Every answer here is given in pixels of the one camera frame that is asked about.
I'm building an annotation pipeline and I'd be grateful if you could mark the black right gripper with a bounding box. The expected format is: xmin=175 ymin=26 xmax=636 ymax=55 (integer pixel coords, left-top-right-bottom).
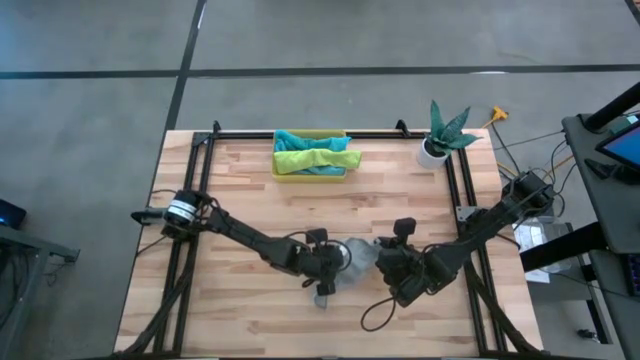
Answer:
xmin=372 ymin=216 xmax=434 ymax=308

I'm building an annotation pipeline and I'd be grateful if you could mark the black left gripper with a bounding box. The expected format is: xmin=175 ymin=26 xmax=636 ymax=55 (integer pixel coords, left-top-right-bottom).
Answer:
xmin=294 ymin=228 xmax=360 ymax=297

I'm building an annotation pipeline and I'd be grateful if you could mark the grey microfiber towel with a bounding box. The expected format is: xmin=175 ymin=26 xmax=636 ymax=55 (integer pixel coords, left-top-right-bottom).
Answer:
xmin=313 ymin=237 xmax=382 ymax=309

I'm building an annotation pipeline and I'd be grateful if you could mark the yellow translucent plastic basket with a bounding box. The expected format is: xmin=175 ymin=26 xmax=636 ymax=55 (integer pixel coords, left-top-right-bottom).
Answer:
xmin=271 ymin=128 xmax=349 ymax=184

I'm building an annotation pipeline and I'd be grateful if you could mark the blue microfiber towel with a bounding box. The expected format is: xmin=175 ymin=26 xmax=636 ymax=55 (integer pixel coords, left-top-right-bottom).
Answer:
xmin=298 ymin=165 xmax=347 ymax=177

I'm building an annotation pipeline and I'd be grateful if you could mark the lime green microfiber towel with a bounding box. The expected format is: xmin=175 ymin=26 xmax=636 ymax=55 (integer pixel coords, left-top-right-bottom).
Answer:
xmin=272 ymin=147 xmax=363 ymax=176

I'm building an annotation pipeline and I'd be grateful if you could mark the teal microfiber towel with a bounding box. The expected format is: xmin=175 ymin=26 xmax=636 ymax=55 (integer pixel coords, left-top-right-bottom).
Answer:
xmin=273 ymin=129 xmax=353 ymax=153

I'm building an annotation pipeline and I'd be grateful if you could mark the snake plant in white pot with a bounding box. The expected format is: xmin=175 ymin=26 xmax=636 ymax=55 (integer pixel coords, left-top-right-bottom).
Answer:
xmin=415 ymin=98 xmax=484 ymax=171

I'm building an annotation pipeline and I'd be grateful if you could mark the black equipment desk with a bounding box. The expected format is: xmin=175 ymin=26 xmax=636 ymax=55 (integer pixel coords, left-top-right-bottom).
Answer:
xmin=519 ymin=82 xmax=640 ymax=360

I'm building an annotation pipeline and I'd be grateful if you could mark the black tablet stand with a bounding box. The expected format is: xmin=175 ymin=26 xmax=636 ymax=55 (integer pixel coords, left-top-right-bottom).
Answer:
xmin=584 ymin=157 xmax=640 ymax=186

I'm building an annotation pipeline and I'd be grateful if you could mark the black keyboard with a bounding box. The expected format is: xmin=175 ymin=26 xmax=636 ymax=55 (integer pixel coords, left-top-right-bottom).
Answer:
xmin=624 ymin=253 xmax=640 ymax=299

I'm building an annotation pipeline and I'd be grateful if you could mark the tablet with blue screen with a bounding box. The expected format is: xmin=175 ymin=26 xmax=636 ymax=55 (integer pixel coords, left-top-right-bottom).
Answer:
xmin=594 ymin=118 xmax=640 ymax=170

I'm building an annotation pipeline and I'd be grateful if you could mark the black metal cart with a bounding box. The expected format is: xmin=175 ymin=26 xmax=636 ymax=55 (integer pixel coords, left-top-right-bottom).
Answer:
xmin=0 ymin=223 xmax=81 ymax=360

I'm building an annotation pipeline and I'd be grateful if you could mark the black box with blue light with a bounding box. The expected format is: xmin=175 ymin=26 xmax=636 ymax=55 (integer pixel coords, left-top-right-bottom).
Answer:
xmin=0 ymin=198 xmax=28 ymax=231

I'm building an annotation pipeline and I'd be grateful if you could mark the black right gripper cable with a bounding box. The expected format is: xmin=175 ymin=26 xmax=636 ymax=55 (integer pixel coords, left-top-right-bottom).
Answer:
xmin=360 ymin=295 xmax=399 ymax=333

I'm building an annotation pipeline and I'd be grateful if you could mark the yellow cable plug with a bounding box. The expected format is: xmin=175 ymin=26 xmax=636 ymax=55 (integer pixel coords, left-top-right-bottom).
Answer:
xmin=481 ymin=105 xmax=511 ymax=129

